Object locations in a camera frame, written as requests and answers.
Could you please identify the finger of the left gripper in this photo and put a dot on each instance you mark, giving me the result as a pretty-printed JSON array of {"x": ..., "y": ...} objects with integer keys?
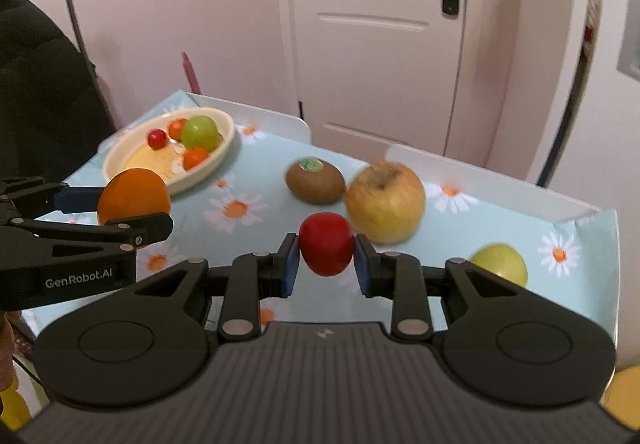
[
  {"x": 139, "y": 231},
  {"x": 24, "y": 200}
]

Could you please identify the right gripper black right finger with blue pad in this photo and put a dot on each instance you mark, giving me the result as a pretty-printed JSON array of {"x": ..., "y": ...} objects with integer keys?
[{"x": 409, "y": 284}]

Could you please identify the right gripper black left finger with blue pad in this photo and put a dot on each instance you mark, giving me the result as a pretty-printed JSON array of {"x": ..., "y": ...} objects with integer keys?
[{"x": 241, "y": 285}]

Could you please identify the large orange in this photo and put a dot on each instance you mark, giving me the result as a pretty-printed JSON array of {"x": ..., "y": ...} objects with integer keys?
[{"x": 133, "y": 192}]

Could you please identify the small orange tangerine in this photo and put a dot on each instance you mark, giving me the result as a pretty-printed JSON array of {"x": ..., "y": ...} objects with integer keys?
[{"x": 193, "y": 157}]

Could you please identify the small red cherry tomato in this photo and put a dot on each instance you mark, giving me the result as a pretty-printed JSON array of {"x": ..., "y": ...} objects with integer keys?
[{"x": 156, "y": 139}]

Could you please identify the small mandarin orange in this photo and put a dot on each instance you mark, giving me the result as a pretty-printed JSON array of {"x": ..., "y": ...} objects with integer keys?
[{"x": 175, "y": 129}]

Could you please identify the large green apple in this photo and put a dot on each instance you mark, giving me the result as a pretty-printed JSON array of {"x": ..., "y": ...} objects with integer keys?
[{"x": 202, "y": 132}]

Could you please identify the light blue daisy tablecloth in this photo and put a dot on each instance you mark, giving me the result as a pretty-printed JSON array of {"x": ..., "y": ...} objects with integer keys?
[{"x": 571, "y": 251}]

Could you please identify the black jacket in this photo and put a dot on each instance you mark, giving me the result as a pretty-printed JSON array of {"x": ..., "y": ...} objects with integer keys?
[{"x": 52, "y": 118}]

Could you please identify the yellow red apple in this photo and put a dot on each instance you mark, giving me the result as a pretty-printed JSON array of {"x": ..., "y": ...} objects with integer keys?
[{"x": 386, "y": 201}]

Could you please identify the brown kiwi with sticker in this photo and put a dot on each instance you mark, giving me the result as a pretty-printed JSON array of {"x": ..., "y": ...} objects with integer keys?
[{"x": 315, "y": 181}]

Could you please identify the pink stick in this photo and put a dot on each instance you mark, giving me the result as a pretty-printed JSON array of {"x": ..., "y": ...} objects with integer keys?
[{"x": 190, "y": 74}]

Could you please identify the white door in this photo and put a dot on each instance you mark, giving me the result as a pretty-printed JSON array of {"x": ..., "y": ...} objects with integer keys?
[{"x": 372, "y": 73}]

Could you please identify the black metal rack pole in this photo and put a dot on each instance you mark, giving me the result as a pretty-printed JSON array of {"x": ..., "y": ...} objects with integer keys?
[{"x": 75, "y": 14}]

